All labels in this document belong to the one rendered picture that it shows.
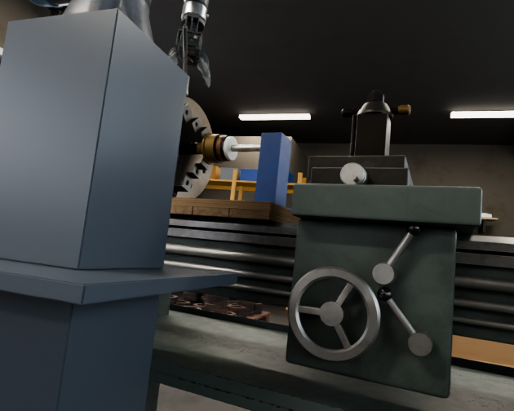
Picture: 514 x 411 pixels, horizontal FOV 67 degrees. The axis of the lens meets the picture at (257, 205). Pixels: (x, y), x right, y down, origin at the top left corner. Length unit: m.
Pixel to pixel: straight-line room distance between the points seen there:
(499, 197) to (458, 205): 7.41
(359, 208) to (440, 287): 0.18
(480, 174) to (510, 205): 0.73
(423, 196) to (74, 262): 0.51
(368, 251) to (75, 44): 0.55
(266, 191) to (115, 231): 0.52
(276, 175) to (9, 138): 0.61
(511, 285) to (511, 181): 7.39
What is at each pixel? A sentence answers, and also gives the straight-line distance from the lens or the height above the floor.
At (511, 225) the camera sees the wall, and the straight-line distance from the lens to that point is 8.05.
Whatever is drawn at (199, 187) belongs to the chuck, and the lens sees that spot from 1.27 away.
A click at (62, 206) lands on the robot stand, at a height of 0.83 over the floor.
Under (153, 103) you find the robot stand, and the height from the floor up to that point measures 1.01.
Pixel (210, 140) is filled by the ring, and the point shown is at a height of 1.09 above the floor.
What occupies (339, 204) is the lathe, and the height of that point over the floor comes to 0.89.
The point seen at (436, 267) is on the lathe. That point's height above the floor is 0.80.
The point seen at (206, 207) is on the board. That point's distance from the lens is 0.93.
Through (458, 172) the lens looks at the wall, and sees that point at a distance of 8.03.
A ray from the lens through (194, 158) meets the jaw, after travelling 1.16.
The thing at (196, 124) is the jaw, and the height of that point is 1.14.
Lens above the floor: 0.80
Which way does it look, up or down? 7 degrees up
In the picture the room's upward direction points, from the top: 6 degrees clockwise
